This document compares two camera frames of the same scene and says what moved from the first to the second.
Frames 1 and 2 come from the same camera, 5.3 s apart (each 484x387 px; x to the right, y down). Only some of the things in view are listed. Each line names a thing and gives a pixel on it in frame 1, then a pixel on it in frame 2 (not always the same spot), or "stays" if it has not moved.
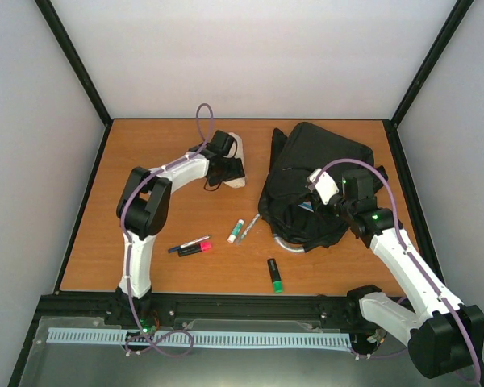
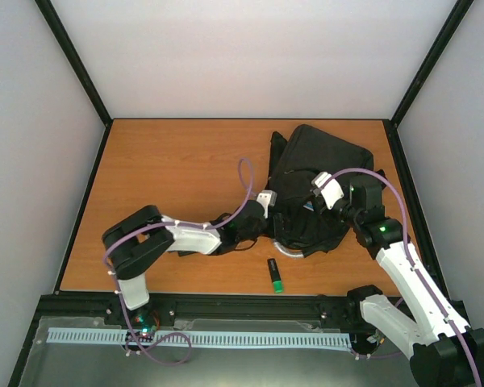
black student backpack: (288, 204) stays
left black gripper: (235, 172) to (276, 230)
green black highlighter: (277, 282) stays
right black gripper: (323, 212) stays
